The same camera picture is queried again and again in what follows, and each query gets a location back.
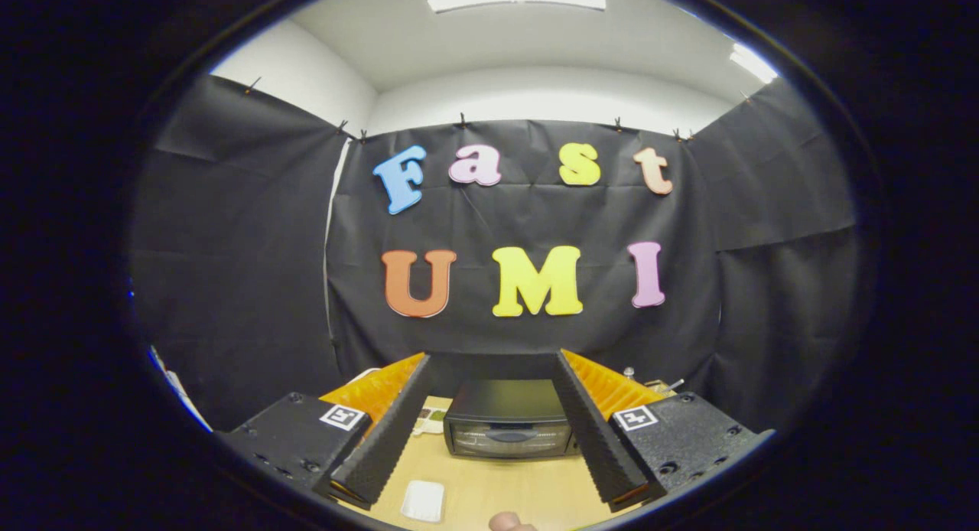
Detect small white square plate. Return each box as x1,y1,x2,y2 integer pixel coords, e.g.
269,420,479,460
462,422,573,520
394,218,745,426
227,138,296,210
400,480,445,523

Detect white printed paper card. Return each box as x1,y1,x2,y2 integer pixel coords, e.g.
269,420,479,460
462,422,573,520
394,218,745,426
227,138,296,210
415,406,450,437

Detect black toaster oven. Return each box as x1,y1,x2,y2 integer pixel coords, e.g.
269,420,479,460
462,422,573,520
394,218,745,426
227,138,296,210
444,378,580,460

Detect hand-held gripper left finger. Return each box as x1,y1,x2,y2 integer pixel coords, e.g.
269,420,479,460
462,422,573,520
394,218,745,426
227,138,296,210
214,352,433,510

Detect black backdrop cloth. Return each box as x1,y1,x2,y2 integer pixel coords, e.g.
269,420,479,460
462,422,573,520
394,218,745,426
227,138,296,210
128,73,865,432

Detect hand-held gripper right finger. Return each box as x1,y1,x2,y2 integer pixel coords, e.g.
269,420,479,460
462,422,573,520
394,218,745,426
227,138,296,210
552,349,773,513

